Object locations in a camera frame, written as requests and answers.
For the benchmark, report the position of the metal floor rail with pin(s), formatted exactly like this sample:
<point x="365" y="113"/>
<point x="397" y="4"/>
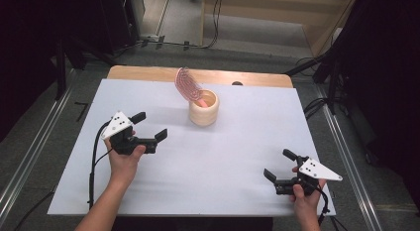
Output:
<point x="350" y="165"/>
<point x="36" y="141"/>

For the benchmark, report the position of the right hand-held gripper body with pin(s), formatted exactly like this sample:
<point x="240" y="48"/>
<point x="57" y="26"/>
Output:
<point x="307" y="179"/>

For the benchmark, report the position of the black metal stand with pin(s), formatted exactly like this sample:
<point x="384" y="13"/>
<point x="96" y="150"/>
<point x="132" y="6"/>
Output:
<point x="60" y="69"/>
<point x="332" y="89"/>

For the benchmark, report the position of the dark cabinet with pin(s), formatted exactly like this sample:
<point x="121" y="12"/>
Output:
<point x="122" y="16"/>

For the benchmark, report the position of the pink hairbrush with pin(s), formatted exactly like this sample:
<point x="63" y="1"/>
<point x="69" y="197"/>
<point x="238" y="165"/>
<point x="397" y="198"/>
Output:
<point x="186" y="85"/>

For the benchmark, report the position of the person's left hand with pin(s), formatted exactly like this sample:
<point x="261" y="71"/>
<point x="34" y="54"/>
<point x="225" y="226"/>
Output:
<point x="124" y="166"/>

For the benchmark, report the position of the person's right hand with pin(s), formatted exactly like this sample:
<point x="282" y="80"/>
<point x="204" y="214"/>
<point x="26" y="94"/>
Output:
<point x="307" y="206"/>

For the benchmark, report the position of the cream ribbed round holder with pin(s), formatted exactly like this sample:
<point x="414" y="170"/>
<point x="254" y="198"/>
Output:
<point x="204" y="117"/>

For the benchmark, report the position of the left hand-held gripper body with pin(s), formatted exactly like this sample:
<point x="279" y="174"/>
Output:
<point x="127" y="143"/>

